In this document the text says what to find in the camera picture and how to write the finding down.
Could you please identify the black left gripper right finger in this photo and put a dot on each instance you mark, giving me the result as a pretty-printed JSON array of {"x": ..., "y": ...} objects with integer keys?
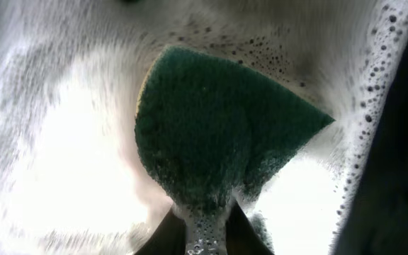
[{"x": 241, "y": 238}]

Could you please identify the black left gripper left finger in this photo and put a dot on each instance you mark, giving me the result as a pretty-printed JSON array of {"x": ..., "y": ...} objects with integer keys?
[{"x": 169, "y": 238}]

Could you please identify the green and yellow sponge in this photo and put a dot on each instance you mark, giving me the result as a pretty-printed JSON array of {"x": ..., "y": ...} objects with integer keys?
[{"x": 206, "y": 126}]

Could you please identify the black rectangular soapy water tray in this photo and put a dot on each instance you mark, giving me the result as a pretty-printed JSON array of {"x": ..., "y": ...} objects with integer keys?
[{"x": 71, "y": 75}]

